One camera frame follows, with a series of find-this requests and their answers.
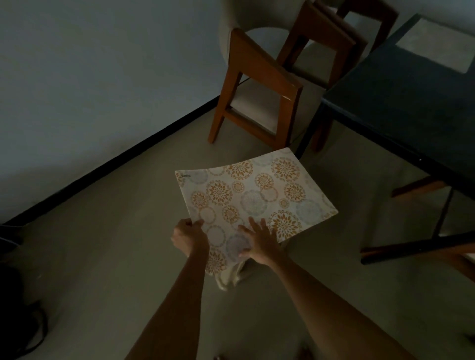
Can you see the person's left forearm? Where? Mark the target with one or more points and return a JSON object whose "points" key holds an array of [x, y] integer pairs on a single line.
{"points": [[167, 315]]}

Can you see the person's right forearm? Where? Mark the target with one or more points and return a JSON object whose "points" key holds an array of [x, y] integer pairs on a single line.
{"points": [[334, 315]]}

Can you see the black dining table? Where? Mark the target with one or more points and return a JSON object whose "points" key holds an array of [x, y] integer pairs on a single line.
{"points": [[408, 104]]}

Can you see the person's right hand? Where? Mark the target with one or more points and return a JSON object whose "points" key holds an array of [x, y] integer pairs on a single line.
{"points": [[261, 244]]}

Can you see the black backpack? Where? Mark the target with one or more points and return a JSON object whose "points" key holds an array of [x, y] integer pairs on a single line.
{"points": [[18, 315]]}

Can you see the circle-pattern placemat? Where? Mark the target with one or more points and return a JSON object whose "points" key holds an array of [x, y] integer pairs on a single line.
{"points": [[259, 185], [438, 44]]}

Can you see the beige cushioned wooden chair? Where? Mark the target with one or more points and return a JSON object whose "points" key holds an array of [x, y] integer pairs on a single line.
{"points": [[375, 11], [426, 248], [259, 63]]}

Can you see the person's left hand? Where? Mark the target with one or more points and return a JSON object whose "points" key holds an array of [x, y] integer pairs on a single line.
{"points": [[189, 239]]}

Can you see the beige plastic stool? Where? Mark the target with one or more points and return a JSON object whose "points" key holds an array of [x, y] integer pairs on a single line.
{"points": [[230, 276]]}

